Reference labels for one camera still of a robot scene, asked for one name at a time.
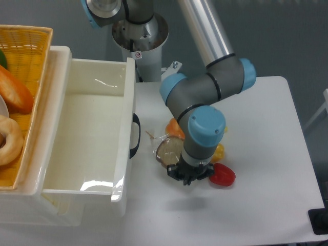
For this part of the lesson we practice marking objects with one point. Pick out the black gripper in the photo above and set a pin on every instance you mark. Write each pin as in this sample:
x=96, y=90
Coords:
x=187, y=173

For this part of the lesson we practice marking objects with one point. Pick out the toast slice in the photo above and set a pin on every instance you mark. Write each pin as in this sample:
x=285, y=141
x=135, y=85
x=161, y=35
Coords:
x=166, y=149

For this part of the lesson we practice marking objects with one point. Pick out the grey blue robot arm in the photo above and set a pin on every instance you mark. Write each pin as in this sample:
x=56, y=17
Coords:
x=190, y=100

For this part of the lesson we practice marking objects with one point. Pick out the yellow toy bell pepper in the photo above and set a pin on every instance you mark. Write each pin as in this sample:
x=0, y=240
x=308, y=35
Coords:
x=218, y=154

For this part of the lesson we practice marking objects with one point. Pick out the red toy bell pepper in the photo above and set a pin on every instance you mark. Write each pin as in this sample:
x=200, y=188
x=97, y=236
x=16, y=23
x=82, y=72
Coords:
x=223, y=175

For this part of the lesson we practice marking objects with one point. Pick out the orange knotted bread roll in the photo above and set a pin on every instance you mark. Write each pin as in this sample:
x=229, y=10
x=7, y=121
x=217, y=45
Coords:
x=173, y=129

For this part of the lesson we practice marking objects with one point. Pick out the white open drawer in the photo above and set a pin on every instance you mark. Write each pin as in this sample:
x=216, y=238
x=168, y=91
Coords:
x=93, y=148

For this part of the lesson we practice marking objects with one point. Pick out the black device at edge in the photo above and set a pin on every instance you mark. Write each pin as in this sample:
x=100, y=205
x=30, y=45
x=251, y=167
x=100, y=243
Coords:
x=318, y=219

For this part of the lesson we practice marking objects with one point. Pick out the white drawer cabinet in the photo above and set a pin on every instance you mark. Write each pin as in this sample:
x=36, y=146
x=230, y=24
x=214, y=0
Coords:
x=27, y=204

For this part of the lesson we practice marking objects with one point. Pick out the beige toy bagel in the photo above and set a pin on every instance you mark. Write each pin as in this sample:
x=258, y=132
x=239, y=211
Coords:
x=12, y=133

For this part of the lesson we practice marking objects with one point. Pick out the orange toy baguette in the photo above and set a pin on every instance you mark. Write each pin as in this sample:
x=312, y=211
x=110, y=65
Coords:
x=15, y=94

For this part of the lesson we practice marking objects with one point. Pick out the white plate edge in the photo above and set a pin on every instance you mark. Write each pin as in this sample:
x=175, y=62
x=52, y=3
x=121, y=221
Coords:
x=3, y=108

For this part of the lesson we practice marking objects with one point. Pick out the yellow woven basket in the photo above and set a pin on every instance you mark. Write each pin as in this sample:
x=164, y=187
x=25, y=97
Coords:
x=26, y=50

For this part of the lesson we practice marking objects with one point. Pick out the green toy vegetable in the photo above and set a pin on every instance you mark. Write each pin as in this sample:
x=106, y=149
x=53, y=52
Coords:
x=3, y=60

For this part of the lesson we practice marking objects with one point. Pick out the black drawer handle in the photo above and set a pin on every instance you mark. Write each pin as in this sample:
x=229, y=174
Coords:
x=135, y=138

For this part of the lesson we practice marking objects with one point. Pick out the white metal mounting bracket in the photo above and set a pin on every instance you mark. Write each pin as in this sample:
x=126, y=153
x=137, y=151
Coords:
x=172, y=69

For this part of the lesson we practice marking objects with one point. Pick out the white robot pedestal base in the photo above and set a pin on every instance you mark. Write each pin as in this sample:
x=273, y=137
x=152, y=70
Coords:
x=144, y=44

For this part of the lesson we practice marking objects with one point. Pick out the white furniture frame at right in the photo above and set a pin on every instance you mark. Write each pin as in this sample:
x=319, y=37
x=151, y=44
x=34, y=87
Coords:
x=318, y=116

